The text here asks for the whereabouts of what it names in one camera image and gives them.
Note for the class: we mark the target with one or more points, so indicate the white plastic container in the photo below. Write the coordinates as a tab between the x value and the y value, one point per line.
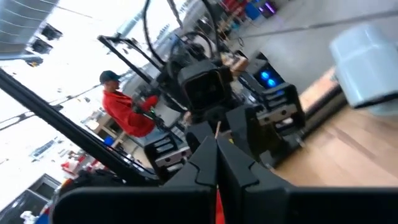
363	68

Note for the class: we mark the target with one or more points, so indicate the silver ventilation duct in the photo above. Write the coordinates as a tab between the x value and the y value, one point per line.
18	21

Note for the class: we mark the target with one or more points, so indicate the computer tower with blue lights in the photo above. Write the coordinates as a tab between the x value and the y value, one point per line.
267	77

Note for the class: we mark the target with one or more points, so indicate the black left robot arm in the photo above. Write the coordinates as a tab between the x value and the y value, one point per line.
189	53

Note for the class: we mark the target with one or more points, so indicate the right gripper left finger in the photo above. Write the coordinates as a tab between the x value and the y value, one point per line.
186	202

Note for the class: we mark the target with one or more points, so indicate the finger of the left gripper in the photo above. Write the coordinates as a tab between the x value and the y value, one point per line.
245	130
197	133

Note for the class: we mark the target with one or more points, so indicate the black ceiling lamp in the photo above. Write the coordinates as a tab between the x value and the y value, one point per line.
41	46
51	32

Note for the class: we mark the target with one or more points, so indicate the person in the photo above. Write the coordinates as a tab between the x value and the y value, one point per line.
124	115

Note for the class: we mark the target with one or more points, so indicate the red plastic tray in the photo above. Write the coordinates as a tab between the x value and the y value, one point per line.
219	208

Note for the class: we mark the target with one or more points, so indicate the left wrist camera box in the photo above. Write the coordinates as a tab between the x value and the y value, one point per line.
205	88

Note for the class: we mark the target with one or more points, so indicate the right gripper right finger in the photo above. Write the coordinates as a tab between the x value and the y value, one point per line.
264	202

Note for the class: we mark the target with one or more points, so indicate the small blue bin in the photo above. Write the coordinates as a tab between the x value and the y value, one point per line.
109	141

